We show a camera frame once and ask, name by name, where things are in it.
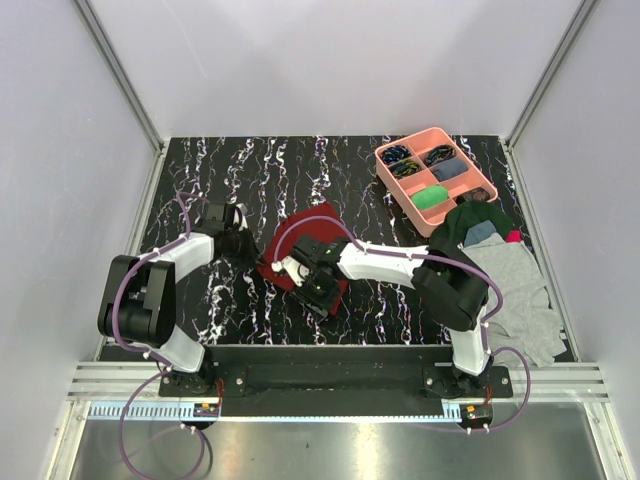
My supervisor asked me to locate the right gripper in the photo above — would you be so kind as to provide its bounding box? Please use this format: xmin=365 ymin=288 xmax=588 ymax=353
xmin=290 ymin=269 xmax=342 ymax=324

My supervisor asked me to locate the red cloth napkin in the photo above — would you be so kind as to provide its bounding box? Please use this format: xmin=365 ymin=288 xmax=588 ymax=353
xmin=257 ymin=202 xmax=349 ymax=294

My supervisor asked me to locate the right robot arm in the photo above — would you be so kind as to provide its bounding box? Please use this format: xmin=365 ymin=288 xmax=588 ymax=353
xmin=270 ymin=235 xmax=491 ymax=397

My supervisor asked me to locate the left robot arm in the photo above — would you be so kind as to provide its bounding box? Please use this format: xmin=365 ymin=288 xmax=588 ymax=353
xmin=97 ymin=203 xmax=259 ymax=396

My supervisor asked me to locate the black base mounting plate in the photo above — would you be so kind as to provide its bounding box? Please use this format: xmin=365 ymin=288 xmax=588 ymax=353
xmin=159 ymin=345 xmax=514 ymax=421

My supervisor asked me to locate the dark green cloth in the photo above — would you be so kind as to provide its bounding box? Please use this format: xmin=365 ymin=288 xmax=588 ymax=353
xmin=429 ymin=200 xmax=514 ymax=250

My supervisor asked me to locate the green rolled cloth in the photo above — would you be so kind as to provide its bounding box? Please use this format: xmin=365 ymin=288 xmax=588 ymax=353
xmin=411 ymin=185 xmax=449 ymax=210

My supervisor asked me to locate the pink compartment tray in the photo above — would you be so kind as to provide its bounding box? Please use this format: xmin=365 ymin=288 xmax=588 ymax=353
xmin=375 ymin=127 xmax=498 ymax=238

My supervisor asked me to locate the blue rolled cloth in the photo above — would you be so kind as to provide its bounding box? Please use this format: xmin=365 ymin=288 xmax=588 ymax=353
xmin=431 ymin=157 xmax=468 ymax=182

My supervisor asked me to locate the magenta cloth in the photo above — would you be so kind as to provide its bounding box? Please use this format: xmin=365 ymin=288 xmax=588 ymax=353
xmin=505 ymin=230 xmax=522 ymax=243

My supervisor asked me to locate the grey cloth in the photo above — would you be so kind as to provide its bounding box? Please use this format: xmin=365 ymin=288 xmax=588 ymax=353
xmin=463 ymin=233 xmax=566 ymax=367

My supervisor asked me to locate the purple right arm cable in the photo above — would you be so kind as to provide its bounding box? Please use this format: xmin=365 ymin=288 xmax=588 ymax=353
xmin=272 ymin=215 xmax=532 ymax=434

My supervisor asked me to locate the left aluminium frame post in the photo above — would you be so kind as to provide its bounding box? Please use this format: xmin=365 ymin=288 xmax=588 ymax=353
xmin=71 ymin=0 xmax=164 ymax=155

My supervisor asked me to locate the aluminium frame post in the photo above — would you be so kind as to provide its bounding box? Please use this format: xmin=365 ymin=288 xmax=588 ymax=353
xmin=71 ymin=0 xmax=164 ymax=155
xmin=504 ymin=0 xmax=600 ymax=149

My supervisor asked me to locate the right aluminium frame post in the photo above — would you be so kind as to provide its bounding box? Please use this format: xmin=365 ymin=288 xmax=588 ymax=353
xmin=504 ymin=0 xmax=600 ymax=149

